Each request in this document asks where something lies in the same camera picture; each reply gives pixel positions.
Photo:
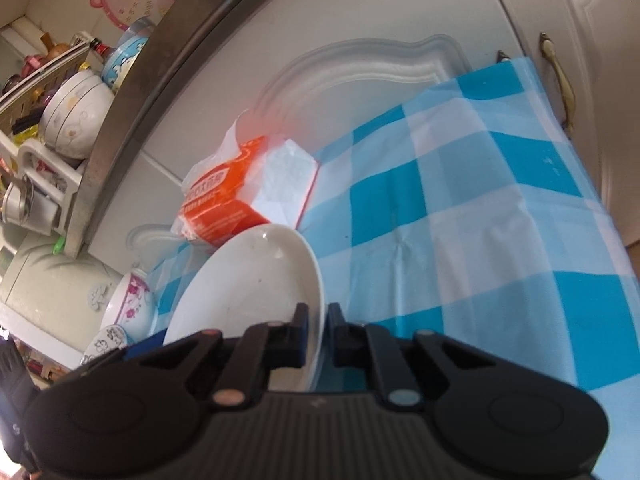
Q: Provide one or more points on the orange tissue pack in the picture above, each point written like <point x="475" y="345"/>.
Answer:
<point x="220" y="205"/>

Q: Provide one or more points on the blue cartoon tin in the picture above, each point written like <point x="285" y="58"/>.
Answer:
<point x="122" y="60"/>

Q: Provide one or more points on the pale green appliance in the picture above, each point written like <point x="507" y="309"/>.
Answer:
<point x="50" y="285"/>

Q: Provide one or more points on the green clip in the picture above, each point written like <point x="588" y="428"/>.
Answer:
<point x="58" y="245"/>

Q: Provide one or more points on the red capped bottle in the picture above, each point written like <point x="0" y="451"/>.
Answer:
<point x="92" y="44"/>

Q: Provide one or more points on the grey kitchen counter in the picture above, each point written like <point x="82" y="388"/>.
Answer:
<point x="165" y="85"/>

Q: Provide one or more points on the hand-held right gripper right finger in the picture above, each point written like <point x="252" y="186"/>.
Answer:
<point x="334" y="332"/>

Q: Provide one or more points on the white speckled bowl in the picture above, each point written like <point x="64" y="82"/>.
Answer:
<point x="75" y="115"/>

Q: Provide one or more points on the white bowl with pink flowers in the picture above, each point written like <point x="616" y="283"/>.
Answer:
<point x="132" y="300"/>

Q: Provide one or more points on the white plastic dish rack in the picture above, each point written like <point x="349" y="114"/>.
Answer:
<point x="45" y="195"/>

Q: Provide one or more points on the white kitchen cabinet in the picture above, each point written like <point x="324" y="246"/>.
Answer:
<point x="350" y="20"/>

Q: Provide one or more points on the white plate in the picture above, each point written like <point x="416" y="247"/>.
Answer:
<point x="250" y="280"/>

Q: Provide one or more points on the blue checked tablecloth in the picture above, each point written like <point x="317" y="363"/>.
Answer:
<point x="450" y="210"/>

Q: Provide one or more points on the steel cup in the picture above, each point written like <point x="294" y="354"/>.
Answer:
<point x="17" y="202"/>

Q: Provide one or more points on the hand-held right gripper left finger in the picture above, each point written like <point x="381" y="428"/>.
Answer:
<point x="300" y="332"/>

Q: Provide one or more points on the blue cartoon bowl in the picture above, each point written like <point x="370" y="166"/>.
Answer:
<point x="107" y="340"/>

